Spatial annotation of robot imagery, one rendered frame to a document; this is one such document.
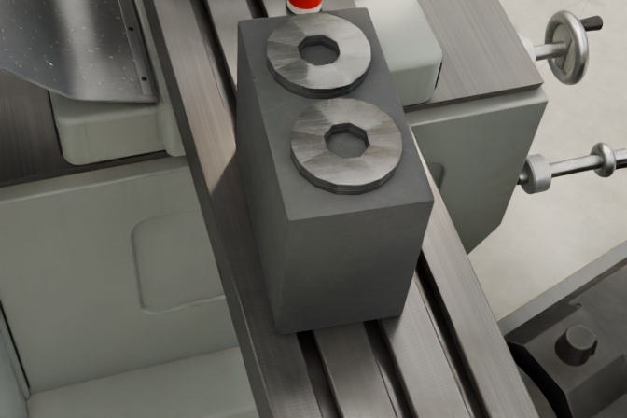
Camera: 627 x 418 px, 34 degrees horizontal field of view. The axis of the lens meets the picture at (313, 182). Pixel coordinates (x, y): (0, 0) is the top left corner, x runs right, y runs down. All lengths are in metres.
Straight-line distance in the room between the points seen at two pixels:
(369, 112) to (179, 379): 1.00
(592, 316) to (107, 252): 0.67
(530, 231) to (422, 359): 1.31
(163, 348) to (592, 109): 1.23
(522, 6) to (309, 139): 1.91
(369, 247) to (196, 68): 0.37
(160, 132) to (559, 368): 0.59
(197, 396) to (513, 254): 0.79
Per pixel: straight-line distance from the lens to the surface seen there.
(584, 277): 1.72
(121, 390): 1.76
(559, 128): 2.44
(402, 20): 1.37
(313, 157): 0.81
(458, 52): 1.47
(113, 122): 1.25
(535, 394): 1.37
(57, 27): 1.26
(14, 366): 1.65
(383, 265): 0.88
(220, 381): 1.76
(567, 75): 1.66
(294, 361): 0.94
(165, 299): 1.61
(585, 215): 2.31
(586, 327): 1.42
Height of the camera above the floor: 1.79
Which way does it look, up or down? 53 degrees down
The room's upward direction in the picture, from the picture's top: 7 degrees clockwise
